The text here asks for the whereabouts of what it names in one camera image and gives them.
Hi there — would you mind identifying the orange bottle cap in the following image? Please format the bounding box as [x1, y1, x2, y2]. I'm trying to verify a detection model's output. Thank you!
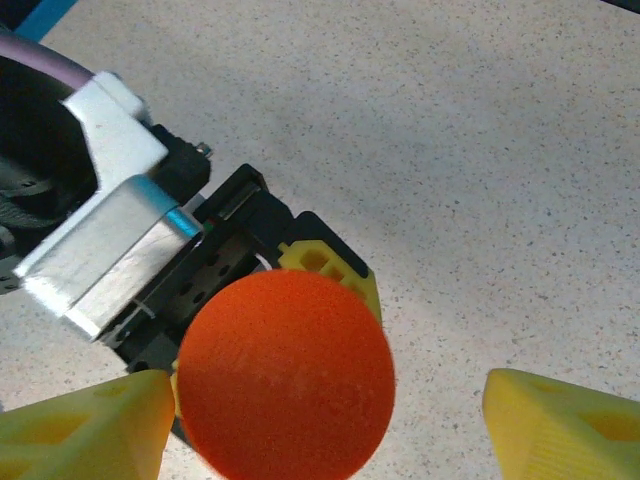
[175, 268, 397, 480]

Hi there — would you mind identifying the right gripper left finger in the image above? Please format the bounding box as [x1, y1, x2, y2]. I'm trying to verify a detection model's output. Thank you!
[0, 368, 176, 480]

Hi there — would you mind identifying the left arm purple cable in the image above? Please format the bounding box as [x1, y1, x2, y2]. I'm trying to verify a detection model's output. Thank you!
[0, 32, 96, 94]

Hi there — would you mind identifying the blue table edge strip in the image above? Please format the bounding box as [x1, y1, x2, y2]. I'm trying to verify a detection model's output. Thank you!
[14, 0, 77, 44]

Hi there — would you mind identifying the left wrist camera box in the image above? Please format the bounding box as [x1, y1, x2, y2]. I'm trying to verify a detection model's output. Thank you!
[12, 71, 206, 344]

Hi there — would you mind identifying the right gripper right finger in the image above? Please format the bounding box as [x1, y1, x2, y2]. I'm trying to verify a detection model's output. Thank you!
[481, 367, 640, 480]

